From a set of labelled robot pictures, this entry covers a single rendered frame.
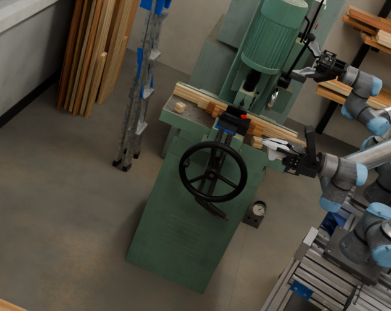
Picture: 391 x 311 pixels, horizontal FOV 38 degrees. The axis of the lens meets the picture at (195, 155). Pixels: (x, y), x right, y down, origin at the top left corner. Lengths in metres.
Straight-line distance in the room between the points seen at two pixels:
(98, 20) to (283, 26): 1.64
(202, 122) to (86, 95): 1.56
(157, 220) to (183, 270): 0.32
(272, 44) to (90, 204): 1.45
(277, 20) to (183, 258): 1.26
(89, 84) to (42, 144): 0.55
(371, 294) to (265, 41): 1.08
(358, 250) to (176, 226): 0.92
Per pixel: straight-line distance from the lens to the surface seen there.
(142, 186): 3.50
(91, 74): 3.82
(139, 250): 2.90
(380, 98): 4.63
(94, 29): 3.67
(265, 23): 2.35
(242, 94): 2.48
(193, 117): 2.48
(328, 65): 2.30
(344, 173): 1.88
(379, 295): 2.33
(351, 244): 2.26
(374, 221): 2.17
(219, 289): 3.06
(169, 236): 2.79
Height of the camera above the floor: 2.04
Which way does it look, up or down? 31 degrees down
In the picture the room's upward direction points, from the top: 23 degrees clockwise
